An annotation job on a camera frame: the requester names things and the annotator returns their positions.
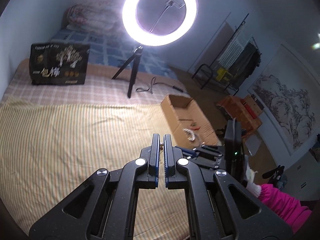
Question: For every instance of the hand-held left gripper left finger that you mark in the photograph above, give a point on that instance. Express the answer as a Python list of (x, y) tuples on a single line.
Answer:
[(157, 165)]

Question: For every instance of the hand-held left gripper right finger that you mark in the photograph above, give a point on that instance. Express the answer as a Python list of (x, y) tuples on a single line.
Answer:
[(165, 165)]

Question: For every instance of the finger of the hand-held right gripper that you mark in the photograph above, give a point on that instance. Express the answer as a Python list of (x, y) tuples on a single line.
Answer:
[(207, 149), (186, 151)]

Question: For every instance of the cardboard box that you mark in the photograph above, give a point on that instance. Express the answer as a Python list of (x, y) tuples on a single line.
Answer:
[(175, 110)]

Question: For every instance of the person's right forearm pink sleeve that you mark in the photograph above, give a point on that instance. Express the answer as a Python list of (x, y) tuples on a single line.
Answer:
[(282, 205)]

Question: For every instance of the person's right hand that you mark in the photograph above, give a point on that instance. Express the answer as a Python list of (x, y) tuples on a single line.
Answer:
[(251, 180)]

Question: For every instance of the white paper sheet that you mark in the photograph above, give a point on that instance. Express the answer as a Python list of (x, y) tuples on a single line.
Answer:
[(253, 145)]

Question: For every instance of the wooden box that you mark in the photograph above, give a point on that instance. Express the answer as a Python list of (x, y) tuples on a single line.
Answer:
[(255, 102)]

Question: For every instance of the black shoe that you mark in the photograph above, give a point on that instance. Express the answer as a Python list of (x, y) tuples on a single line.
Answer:
[(273, 172)]

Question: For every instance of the yellow box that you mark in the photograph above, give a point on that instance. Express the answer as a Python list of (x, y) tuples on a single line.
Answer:
[(223, 74)]

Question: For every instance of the black metal shoe rack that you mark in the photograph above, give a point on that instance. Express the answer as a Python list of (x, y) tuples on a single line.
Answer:
[(202, 67)]

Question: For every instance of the dark hanging garments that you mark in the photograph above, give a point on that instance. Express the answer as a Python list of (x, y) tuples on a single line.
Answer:
[(247, 60)]

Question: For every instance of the white striped garment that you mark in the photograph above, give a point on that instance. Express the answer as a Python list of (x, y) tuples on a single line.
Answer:
[(232, 51)]

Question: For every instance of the yellow striped cloth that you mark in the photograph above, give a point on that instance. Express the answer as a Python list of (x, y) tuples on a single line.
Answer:
[(62, 140)]

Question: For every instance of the black tripod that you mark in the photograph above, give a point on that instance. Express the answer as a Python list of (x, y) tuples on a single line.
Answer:
[(131, 62)]

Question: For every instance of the black clothes rack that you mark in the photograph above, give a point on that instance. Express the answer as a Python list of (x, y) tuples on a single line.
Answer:
[(246, 25)]

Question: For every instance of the blue patterned bed sheet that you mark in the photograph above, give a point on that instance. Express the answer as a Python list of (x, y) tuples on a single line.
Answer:
[(105, 47)]

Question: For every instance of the black snack bag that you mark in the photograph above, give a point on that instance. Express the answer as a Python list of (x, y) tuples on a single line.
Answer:
[(58, 65)]

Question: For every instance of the rolled floral quilt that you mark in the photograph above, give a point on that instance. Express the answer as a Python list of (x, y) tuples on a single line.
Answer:
[(92, 15)]

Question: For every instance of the landscape wall painting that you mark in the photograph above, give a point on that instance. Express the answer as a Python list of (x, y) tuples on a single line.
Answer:
[(282, 100)]

